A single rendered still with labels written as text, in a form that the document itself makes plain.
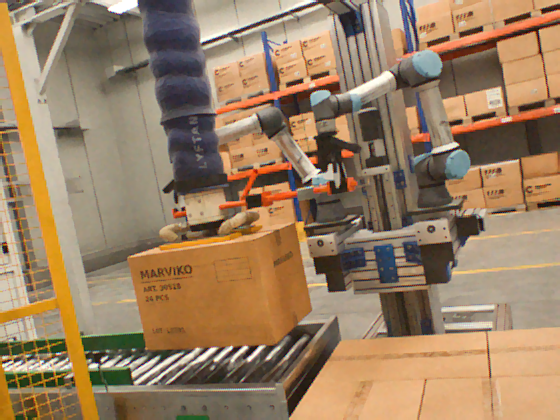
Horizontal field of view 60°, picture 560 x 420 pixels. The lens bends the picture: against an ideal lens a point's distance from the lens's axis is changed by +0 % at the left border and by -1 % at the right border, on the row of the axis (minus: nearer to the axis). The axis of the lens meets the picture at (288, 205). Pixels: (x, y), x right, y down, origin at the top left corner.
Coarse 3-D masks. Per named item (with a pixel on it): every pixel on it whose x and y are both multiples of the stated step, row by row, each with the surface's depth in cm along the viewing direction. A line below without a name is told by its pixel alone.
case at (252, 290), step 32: (288, 224) 205; (160, 256) 192; (192, 256) 186; (224, 256) 180; (256, 256) 175; (288, 256) 199; (160, 288) 194; (192, 288) 188; (224, 288) 182; (256, 288) 177; (288, 288) 194; (160, 320) 196; (192, 320) 190; (224, 320) 184; (256, 320) 178; (288, 320) 189
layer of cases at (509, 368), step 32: (352, 352) 194; (384, 352) 187; (416, 352) 181; (448, 352) 176; (480, 352) 170; (512, 352) 165; (544, 352) 161; (320, 384) 170; (352, 384) 165; (384, 384) 160; (416, 384) 156; (448, 384) 152; (480, 384) 148; (512, 384) 144; (544, 384) 140; (320, 416) 148; (352, 416) 144; (384, 416) 140; (416, 416) 137; (448, 416) 134; (480, 416) 130; (512, 416) 127; (544, 416) 125
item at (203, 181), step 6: (222, 174) 199; (186, 180) 193; (192, 180) 192; (198, 180) 192; (204, 180) 193; (210, 180) 194; (216, 180) 195; (222, 180) 198; (228, 180) 204; (174, 186) 201; (180, 186) 195; (186, 186) 193; (192, 186) 193; (198, 186) 192; (204, 186) 193
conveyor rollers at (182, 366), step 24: (288, 336) 228; (24, 360) 276; (48, 360) 270; (120, 360) 246; (144, 360) 237; (168, 360) 227; (192, 360) 228; (216, 360) 215; (240, 360) 215; (264, 360) 202; (288, 360) 199; (144, 384) 208; (168, 384) 197
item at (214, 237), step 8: (232, 232) 192; (240, 232) 193; (176, 240) 204; (184, 240) 197; (192, 240) 193; (200, 240) 190; (208, 240) 189; (216, 240) 187; (224, 240) 186; (160, 248) 198; (168, 248) 197
